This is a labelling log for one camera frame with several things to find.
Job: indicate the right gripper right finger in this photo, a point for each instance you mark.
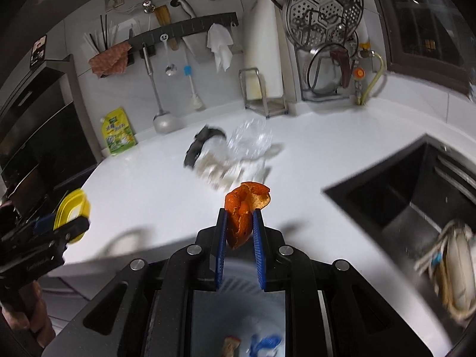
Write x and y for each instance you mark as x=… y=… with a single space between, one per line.
x=259 y=251

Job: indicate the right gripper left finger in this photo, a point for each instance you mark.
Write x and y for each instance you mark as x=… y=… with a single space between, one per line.
x=218 y=248

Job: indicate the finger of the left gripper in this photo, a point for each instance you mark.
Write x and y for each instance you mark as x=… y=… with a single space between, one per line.
x=46 y=223

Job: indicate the yellow plastic lid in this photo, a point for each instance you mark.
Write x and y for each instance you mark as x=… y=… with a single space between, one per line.
x=74 y=205

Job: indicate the orange peel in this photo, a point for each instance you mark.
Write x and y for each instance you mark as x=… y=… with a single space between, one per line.
x=240 y=204

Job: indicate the clear plastic bag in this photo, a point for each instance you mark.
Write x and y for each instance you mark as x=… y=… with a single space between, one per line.
x=250 y=140

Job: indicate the black kitchen sink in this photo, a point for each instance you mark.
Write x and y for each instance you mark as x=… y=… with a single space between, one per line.
x=404 y=202

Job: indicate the left hand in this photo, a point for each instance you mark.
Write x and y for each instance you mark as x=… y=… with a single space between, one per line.
x=35 y=319

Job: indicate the black oven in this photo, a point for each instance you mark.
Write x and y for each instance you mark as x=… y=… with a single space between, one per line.
x=47 y=138

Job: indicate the dark grey cloth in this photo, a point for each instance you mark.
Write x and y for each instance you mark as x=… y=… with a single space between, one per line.
x=195 y=149

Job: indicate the yellow detergent pouch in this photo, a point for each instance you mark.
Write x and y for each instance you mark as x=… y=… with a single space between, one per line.
x=117 y=132

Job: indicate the steel cutting board rack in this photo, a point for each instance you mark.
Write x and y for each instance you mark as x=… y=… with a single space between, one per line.
x=260 y=102

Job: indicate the steel spatula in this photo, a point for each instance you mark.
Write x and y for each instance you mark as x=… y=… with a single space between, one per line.
x=163 y=122

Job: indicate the blue white bottle brush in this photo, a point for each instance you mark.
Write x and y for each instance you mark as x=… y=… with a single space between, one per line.
x=196 y=101

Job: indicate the white cutting board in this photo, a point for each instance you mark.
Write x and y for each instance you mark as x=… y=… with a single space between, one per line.
x=261 y=51

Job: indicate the glass pot lid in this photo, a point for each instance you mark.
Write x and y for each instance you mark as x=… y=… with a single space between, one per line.
x=329 y=70

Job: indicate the orange hanging rag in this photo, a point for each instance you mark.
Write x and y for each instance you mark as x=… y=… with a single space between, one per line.
x=112 y=61

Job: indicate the dishes in sink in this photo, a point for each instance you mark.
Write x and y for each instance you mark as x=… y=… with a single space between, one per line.
x=450 y=266

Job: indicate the white hanging cloth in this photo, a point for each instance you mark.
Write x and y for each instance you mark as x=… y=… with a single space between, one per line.
x=219 y=41

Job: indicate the steel lid rack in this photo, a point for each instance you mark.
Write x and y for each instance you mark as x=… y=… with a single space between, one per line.
x=303 y=57

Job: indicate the steel steamer plate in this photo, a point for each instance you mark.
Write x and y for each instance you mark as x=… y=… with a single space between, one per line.
x=312 y=23

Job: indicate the black wall hook rail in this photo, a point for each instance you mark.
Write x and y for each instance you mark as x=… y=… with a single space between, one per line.
x=180 y=29

